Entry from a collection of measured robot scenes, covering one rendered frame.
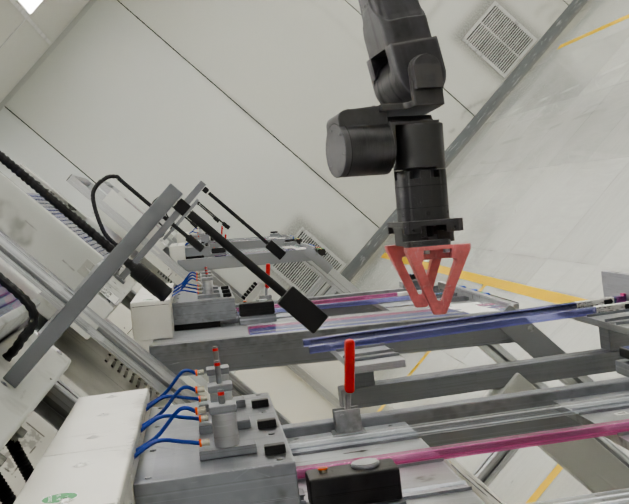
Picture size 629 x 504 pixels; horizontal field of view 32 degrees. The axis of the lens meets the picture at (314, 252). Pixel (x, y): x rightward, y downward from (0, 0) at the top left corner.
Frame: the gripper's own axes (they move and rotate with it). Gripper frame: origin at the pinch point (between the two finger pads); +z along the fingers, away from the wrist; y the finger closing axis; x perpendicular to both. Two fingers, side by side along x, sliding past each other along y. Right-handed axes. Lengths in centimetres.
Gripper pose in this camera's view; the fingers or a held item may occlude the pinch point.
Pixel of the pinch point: (429, 303)
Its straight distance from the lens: 119.5
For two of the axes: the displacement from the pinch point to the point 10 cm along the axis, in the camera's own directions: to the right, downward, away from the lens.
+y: 1.0, 0.3, -9.9
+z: 0.8, 10.0, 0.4
